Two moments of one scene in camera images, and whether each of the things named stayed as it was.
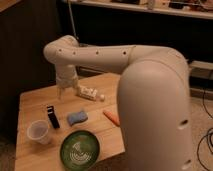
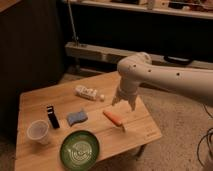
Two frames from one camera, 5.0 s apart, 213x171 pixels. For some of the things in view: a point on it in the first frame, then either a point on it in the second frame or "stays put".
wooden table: x=45 y=119 stays put
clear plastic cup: x=39 y=130 stays put
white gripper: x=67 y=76 to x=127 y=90
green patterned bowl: x=79 y=150 stays put
